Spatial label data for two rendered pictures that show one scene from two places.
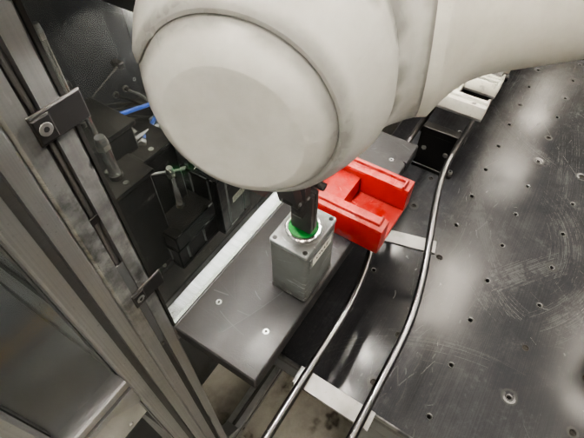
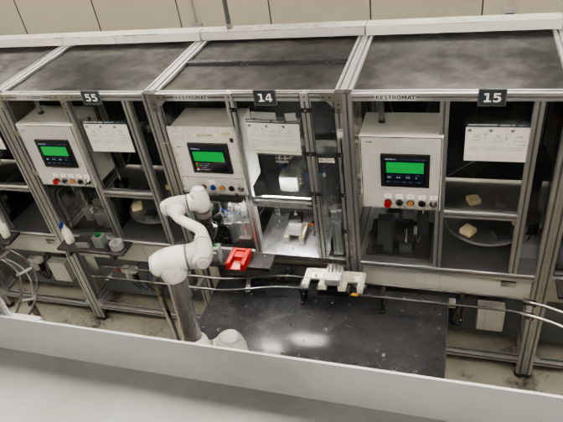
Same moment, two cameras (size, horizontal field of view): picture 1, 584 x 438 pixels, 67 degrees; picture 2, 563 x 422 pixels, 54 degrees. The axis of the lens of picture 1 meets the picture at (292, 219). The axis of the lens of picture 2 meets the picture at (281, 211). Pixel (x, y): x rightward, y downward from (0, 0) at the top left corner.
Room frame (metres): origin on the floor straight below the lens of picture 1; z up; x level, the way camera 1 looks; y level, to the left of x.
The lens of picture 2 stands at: (0.25, -2.77, 3.21)
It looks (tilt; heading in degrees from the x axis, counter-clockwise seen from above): 36 degrees down; 78
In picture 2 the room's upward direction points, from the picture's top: 9 degrees counter-clockwise
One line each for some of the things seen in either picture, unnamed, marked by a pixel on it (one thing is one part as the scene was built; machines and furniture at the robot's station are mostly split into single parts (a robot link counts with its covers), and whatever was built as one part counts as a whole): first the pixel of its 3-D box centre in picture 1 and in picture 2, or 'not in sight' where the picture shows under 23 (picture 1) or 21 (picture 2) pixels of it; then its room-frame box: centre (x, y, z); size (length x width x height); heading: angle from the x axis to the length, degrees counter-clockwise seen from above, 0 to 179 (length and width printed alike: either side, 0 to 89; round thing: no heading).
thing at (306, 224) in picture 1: (302, 210); not in sight; (0.35, -0.01, 1.07); 0.03 x 0.01 x 0.07; 57
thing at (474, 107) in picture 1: (475, 75); (334, 283); (0.98, -0.47, 0.84); 0.36 x 0.14 x 0.10; 147
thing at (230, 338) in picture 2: not in sight; (230, 347); (0.27, -0.70, 0.85); 0.18 x 0.16 x 0.22; 172
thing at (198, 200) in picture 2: not in sight; (198, 198); (0.34, -0.01, 1.41); 0.13 x 0.11 x 0.16; 172
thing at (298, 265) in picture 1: (297, 248); (215, 251); (0.36, -0.01, 0.97); 0.08 x 0.08 x 0.12; 57
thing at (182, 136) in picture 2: not in sight; (214, 151); (0.51, 0.13, 1.60); 0.42 x 0.29 x 0.46; 147
